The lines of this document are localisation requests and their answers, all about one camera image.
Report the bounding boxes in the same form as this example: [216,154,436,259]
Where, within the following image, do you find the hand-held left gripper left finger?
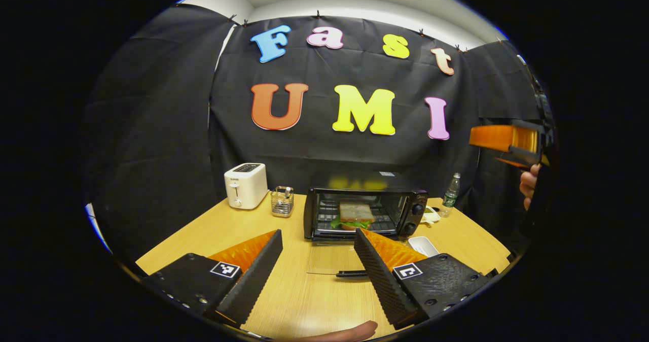
[142,229,283,327]

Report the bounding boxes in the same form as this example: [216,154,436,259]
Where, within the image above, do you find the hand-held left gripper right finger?
[353,228,491,330]

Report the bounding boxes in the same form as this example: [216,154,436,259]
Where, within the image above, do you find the black electric oven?
[303,172,429,279]

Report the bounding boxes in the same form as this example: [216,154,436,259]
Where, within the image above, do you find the wire basket holder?
[270,186,295,218]

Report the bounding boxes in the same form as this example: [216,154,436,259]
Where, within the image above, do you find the lettuce sandwich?
[331,202,377,231]

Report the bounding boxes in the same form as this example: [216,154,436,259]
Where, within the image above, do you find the small white rectangular tray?
[407,236,440,258]

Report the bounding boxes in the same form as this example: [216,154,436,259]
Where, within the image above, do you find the white toaster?
[224,163,268,210]

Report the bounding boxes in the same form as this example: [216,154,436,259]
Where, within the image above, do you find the clear plastic water bottle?
[440,173,461,218]

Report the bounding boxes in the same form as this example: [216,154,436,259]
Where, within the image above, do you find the black backdrop cloth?
[84,2,551,261]

